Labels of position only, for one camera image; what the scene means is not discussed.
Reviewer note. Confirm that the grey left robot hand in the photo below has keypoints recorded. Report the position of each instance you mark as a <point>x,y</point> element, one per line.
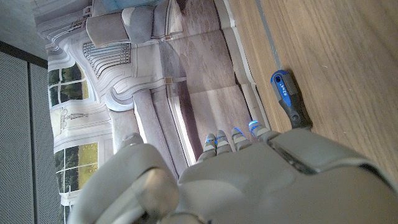
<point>248,186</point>

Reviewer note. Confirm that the blue black screwdriver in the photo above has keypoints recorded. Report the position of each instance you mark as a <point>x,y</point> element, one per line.
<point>289,96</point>

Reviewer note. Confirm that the printed room backdrop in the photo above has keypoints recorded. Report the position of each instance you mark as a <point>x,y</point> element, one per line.
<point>155,77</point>

